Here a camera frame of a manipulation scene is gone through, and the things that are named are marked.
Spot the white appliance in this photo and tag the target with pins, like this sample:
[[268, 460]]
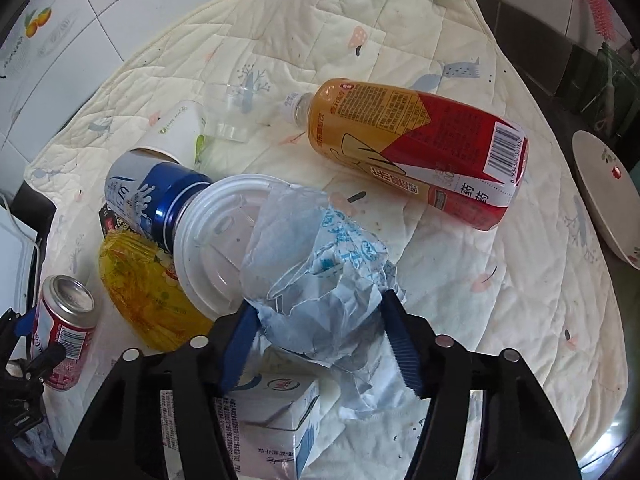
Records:
[[15, 265]]

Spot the white paper cup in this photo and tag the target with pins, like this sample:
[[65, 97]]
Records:
[[177, 132]]

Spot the white blue-print wrapper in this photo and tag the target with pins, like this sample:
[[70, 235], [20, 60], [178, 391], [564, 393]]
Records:
[[320, 280]]

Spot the black snack packet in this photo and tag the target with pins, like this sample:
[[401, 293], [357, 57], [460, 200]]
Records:
[[112, 222]]

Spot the white plate with red print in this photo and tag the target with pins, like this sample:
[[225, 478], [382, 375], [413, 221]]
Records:
[[607, 195]]

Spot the clear plastic cup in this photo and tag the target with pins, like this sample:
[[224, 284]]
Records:
[[229, 112]]

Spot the yellow plastic wrapper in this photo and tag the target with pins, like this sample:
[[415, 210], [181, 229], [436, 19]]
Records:
[[145, 295]]

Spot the pink brush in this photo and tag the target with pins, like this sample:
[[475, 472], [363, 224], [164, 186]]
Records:
[[597, 7]]

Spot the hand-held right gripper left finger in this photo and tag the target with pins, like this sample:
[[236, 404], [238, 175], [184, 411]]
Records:
[[239, 350]]

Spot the grey cloth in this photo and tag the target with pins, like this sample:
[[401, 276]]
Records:
[[37, 442]]

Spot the blue and white can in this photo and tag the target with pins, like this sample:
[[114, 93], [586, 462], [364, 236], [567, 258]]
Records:
[[150, 195]]

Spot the orange drink bottle red label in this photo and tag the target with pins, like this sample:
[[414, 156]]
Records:
[[425, 150]]

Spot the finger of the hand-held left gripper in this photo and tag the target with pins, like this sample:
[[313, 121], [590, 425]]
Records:
[[47, 362], [22, 322]]

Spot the red and white can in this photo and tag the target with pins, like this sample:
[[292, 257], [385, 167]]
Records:
[[62, 330]]

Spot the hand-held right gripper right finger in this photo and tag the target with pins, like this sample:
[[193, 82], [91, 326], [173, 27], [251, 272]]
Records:
[[401, 345]]

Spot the cream quilted printed blanket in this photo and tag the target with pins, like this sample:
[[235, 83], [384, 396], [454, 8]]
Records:
[[450, 285]]

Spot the white plastic lid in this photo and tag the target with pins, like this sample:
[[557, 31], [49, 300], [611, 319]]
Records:
[[215, 250]]

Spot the white and blue carton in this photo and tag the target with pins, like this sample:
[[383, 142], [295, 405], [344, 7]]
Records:
[[280, 410]]

